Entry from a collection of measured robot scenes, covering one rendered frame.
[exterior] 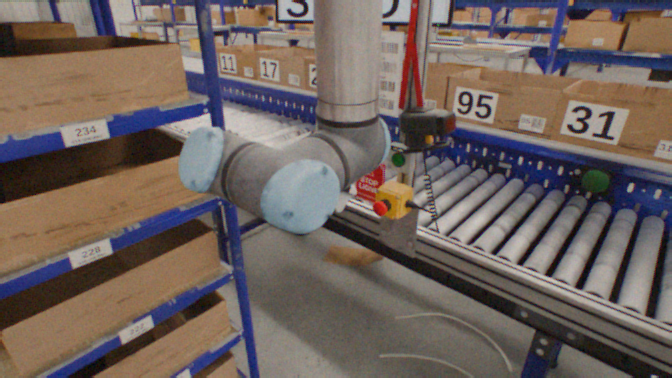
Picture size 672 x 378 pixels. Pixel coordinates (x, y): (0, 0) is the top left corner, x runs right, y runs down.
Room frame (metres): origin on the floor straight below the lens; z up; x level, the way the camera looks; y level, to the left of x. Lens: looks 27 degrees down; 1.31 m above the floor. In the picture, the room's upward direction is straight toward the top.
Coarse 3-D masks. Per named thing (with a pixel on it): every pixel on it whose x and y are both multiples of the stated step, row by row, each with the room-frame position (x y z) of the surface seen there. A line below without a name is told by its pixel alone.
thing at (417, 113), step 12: (420, 108) 0.86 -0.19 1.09; (432, 108) 0.85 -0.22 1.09; (408, 120) 0.83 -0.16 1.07; (420, 120) 0.81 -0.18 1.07; (432, 120) 0.80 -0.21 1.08; (444, 120) 0.78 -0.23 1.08; (408, 132) 0.84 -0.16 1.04; (420, 132) 0.81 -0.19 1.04; (432, 132) 0.79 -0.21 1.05; (444, 132) 0.78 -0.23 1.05; (420, 144) 0.83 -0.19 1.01
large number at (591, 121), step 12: (576, 108) 1.19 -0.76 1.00; (588, 108) 1.16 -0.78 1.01; (600, 108) 1.14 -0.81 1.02; (612, 108) 1.12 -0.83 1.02; (564, 120) 1.20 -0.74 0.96; (576, 120) 1.18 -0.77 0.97; (588, 120) 1.16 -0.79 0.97; (600, 120) 1.14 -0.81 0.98; (612, 120) 1.12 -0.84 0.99; (624, 120) 1.10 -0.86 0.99; (564, 132) 1.20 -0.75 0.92; (576, 132) 1.17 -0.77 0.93; (588, 132) 1.15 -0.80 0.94; (600, 132) 1.13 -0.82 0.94; (612, 132) 1.11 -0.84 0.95
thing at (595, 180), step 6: (588, 174) 1.07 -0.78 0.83; (594, 174) 1.06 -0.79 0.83; (600, 174) 1.05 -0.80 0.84; (582, 180) 1.08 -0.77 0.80; (588, 180) 1.06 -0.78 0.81; (594, 180) 1.05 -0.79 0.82; (600, 180) 1.04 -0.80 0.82; (606, 180) 1.04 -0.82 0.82; (588, 186) 1.06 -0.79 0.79; (594, 186) 1.05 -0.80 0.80; (600, 186) 1.04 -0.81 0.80; (606, 186) 1.03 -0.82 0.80
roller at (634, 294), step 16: (656, 224) 0.90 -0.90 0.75; (640, 240) 0.83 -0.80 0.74; (656, 240) 0.83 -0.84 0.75; (640, 256) 0.76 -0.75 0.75; (656, 256) 0.77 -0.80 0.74; (640, 272) 0.69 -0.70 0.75; (624, 288) 0.65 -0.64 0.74; (640, 288) 0.64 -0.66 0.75; (624, 304) 0.59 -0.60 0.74; (640, 304) 0.59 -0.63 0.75
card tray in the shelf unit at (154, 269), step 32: (192, 224) 0.80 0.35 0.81; (128, 256) 0.75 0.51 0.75; (160, 256) 0.63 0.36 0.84; (192, 256) 0.68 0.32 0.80; (32, 288) 0.64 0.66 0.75; (64, 288) 0.64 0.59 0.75; (96, 288) 0.54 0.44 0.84; (128, 288) 0.58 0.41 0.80; (160, 288) 0.62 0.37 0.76; (0, 320) 0.55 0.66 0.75; (32, 320) 0.46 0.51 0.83; (64, 320) 0.49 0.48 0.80; (96, 320) 0.53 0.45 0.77; (32, 352) 0.45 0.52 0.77
